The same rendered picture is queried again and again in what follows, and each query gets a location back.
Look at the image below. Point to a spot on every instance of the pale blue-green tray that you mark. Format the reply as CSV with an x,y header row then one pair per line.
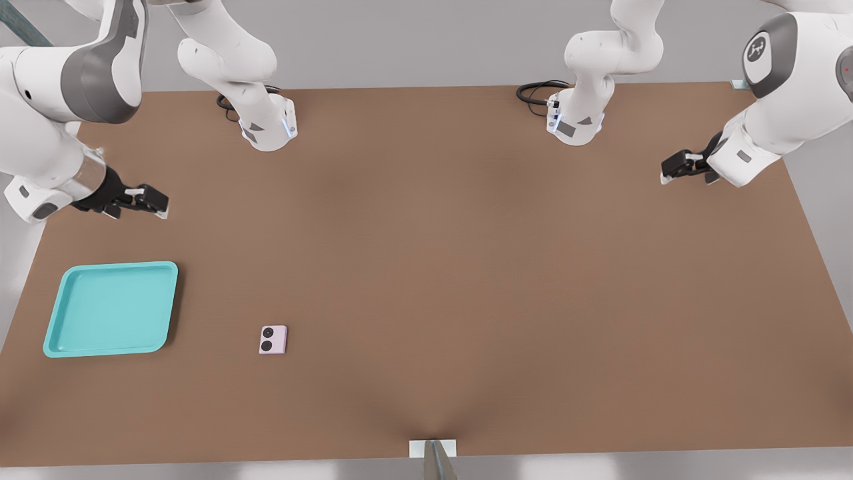
x,y
110,310

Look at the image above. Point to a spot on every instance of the pale lilac phone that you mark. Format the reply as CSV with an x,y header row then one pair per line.
x,y
273,340

